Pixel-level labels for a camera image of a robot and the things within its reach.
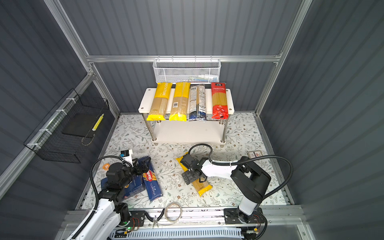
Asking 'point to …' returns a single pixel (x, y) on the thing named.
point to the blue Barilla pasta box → (135, 185)
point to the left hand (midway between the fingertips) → (143, 158)
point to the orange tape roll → (106, 166)
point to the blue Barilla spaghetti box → (151, 180)
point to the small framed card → (254, 154)
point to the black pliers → (154, 220)
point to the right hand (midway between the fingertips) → (193, 175)
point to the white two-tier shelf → (209, 132)
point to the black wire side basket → (61, 136)
